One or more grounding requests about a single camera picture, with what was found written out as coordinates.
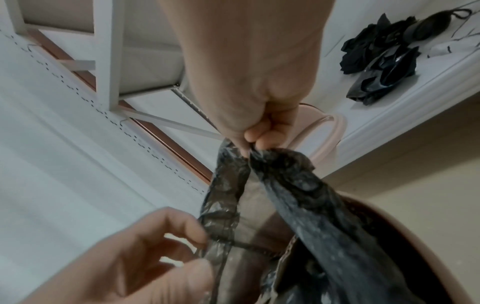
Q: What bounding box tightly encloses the person's left hand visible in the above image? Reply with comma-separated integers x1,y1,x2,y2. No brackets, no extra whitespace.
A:
20,207,215,304

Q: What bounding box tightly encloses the pink trash bin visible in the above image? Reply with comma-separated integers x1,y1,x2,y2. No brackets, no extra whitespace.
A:
329,194,480,304

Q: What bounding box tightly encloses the black drawstring trash bag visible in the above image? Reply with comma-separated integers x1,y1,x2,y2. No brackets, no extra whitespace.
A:
194,138,451,304

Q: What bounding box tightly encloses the person's right hand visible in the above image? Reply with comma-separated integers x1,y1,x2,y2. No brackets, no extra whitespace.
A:
155,0,337,158

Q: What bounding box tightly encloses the white black grid cloth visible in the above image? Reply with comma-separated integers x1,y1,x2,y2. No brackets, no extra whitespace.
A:
425,26,480,59

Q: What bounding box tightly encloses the pink bin lid ring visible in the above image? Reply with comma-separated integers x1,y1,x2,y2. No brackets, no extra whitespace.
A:
288,102,348,170

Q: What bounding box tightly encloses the glossy black trash bag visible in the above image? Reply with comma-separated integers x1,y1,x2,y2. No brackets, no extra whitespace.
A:
345,46,420,106

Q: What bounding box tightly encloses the white metal shelf rack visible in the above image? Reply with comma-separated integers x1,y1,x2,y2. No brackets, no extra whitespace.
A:
0,0,480,191

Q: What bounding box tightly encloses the white sheer curtain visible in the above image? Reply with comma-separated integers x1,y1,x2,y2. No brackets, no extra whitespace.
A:
0,29,211,304

